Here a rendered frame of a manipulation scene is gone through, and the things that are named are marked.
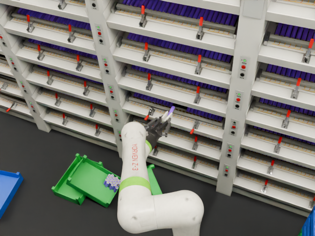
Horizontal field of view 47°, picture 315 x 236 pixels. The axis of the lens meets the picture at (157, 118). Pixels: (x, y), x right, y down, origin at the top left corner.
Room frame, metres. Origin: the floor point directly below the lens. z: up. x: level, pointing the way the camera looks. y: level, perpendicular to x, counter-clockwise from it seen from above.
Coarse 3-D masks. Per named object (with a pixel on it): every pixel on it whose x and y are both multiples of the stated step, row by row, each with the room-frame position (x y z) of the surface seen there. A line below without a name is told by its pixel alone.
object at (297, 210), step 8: (56, 128) 1.79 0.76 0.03; (64, 128) 1.76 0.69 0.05; (80, 136) 1.69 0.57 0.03; (104, 144) 1.60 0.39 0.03; (152, 160) 1.42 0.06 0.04; (168, 168) 1.37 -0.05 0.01; (176, 168) 1.34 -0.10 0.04; (192, 176) 1.29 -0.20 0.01; (200, 176) 1.26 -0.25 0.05; (216, 184) 1.21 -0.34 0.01; (240, 192) 1.14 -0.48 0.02; (248, 192) 1.12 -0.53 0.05; (264, 200) 1.07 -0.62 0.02; (272, 200) 1.05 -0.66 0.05; (288, 208) 1.00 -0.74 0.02; (296, 208) 0.99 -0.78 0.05
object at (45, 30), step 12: (12, 12) 1.84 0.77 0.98; (24, 12) 1.83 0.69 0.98; (36, 12) 1.81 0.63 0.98; (12, 24) 1.78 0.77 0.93; (24, 24) 1.76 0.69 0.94; (36, 24) 1.75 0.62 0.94; (48, 24) 1.71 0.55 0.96; (60, 24) 1.68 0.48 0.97; (72, 24) 1.67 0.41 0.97; (84, 24) 1.65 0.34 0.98; (24, 36) 1.73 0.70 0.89; (36, 36) 1.67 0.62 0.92; (48, 36) 1.65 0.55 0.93; (60, 36) 1.63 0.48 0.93; (72, 36) 1.59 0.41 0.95; (84, 36) 1.60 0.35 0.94; (72, 48) 1.58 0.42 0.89; (84, 48) 1.53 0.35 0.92
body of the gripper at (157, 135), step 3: (147, 129) 1.13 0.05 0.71; (150, 129) 1.12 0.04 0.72; (150, 132) 1.10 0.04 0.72; (153, 132) 1.10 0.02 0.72; (156, 132) 1.11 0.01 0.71; (159, 132) 1.13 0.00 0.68; (153, 135) 1.08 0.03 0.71; (156, 135) 1.09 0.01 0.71; (159, 135) 1.10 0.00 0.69; (156, 138) 1.08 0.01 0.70
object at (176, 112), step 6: (138, 102) 1.45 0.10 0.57; (144, 102) 1.44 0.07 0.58; (156, 108) 1.40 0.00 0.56; (162, 108) 1.39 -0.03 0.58; (168, 108) 1.38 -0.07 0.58; (174, 114) 1.35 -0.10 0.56; (180, 114) 1.33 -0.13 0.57; (186, 114) 1.33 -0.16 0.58; (198, 120) 1.29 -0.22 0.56; (204, 120) 1.27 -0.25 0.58; (210, 120) 1.27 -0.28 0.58
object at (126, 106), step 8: (128, 96) 1.49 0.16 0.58; (120, 104) 1.44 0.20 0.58; (128, 104) 1.47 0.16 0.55; (136, 104) 1.46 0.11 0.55; (128, 112) 1.44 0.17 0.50; (136, 112) 1.41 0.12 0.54; (144, 112) 1.40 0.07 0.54; (176, 120) 1.32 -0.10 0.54; (184, 120) 1.31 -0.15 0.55; (192, 120) 1.30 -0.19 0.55; (224, 120) 1.27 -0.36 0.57; (184, 128) 1.28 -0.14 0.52; (192, 128) 1.26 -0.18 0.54; (200, 128) 1.25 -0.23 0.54; (208, 128) 1.24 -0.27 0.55; (216, 128) 1.23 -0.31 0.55; (224, 128) 1.21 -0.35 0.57; (208, 136) 1.22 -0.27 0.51; (216, 136) 1.19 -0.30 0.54
